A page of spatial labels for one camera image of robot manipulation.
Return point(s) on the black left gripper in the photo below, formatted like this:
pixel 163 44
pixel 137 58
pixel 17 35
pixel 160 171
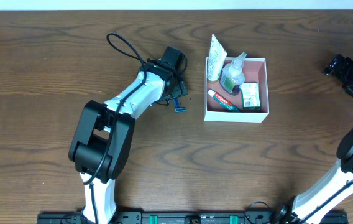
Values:
pixel 179 90

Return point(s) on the blue disposable razor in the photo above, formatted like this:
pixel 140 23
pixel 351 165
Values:
pixel 178 108

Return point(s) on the white Pantene lotion tube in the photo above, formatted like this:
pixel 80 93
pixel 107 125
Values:
pixel 216 58

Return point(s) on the red teal Colgate toothpaste tube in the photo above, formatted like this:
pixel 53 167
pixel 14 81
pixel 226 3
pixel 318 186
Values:
pixel 226 104

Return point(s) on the clear pump bottle purple liquid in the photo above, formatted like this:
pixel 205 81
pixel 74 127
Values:
pixel 232 75

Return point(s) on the green white soap box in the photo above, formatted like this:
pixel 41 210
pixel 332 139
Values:
pixel 250 96

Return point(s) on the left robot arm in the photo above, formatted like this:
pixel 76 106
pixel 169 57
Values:
pixel 102 140

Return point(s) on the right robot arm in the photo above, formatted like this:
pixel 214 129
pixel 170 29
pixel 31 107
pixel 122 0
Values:
pixel 337 184

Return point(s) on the cream box with pink interior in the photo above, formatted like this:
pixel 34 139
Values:
pixel 255 71

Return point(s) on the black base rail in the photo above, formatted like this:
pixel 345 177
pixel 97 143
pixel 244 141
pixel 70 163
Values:
pixel 255 217

